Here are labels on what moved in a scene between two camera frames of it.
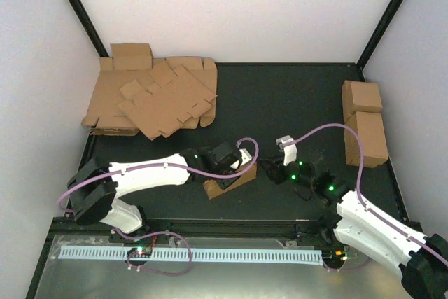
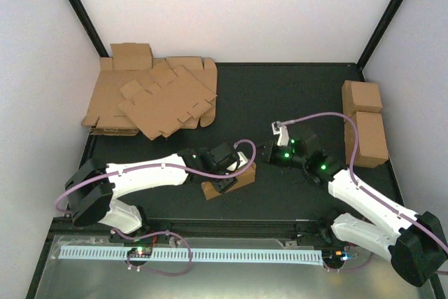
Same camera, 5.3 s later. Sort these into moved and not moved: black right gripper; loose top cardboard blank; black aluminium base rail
Moved: black right gripper
Not moved: black aluminium base rail; loose top cardboard blank
